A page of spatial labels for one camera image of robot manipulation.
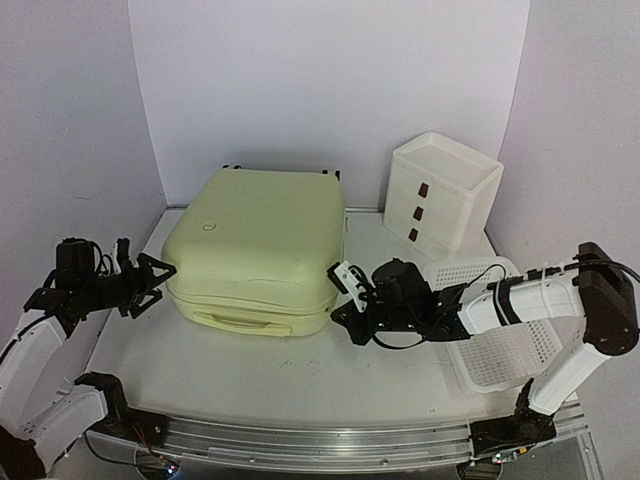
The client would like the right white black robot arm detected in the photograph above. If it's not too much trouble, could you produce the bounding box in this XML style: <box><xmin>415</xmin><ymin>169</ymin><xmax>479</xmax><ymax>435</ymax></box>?
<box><xmin>327</xmin><ymin>242</ymin><xmax>639</xmax><ymax>463</ymax></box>

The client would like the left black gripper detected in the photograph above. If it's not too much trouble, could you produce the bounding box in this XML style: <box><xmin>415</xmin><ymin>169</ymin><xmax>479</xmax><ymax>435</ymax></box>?
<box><xmin>77</xmin><ymin>252</ymin><xmax>174</xmax><ymax>318</ymax></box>

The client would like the white perforated plastic basket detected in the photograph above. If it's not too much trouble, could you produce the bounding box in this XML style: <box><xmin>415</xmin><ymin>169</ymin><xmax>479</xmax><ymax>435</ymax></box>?
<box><xmin>422</xmin><ymin>254</ymin><xmax>569</xmax><ymax>395</ymax></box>

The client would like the left base black cable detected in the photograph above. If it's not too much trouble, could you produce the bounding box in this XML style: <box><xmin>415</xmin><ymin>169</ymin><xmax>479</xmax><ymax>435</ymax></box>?
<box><xmin>74</xmin><ymin>414</ymin><xmax>151</xmax><ymax>469</ymax></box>

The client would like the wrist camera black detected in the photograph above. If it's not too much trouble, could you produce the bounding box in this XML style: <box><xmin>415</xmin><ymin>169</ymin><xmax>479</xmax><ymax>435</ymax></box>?
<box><xmin>327</xmin><ymin>258</ymin><xmax>431</xmax><ymax>312</ymax></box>
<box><xmin>55</xmin><ymin>238</ymin><xmax>130</xmax><ymax>279</ymax></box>

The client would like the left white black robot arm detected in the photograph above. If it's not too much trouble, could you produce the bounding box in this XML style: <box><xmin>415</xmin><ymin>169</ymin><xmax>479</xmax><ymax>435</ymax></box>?
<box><xmin>1</xmin><ymin>239</ymin><xmax>176</xmax><ymax>479</ymax></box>

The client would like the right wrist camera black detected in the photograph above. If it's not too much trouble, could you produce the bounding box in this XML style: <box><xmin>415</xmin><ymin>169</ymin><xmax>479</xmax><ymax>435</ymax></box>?
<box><xmin>327</xmin><ymin>258</ymin><xmax>431</xmax><ymax>312</ymax></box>

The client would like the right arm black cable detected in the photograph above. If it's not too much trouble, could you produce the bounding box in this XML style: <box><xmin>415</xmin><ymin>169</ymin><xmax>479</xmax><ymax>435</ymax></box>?
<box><xmin>369</xmin><ymin>252</ymin><xmax>640</xmax><ymax>351</ymax></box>

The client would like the pale green hard-shell suitcase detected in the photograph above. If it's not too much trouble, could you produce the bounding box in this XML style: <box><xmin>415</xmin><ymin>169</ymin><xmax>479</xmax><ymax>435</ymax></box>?
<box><xmin>161</xmin><ymin>168</ymin><xmax>346</xmax><ymax>337</ymax></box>

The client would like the white three-drawer storage cabinet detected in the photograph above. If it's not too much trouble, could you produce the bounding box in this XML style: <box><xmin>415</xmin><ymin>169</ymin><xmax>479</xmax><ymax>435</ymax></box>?
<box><xmin>383</xmin><ymin>132</ymin><xmax>504</xmax><ymax>261</ymax></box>

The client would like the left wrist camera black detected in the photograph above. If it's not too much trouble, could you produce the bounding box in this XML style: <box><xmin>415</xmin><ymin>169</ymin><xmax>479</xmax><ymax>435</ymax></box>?
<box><xmin>55</xmin><ymin>238</ymin><xmax>130</xmax><ymax>279</ymax></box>

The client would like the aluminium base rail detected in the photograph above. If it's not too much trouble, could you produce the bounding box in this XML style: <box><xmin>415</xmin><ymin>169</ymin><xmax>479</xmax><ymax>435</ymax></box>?
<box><xmin>53</xmin><ymin>397</ymin><xmax>603</xmax><ymax>479</ymax></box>

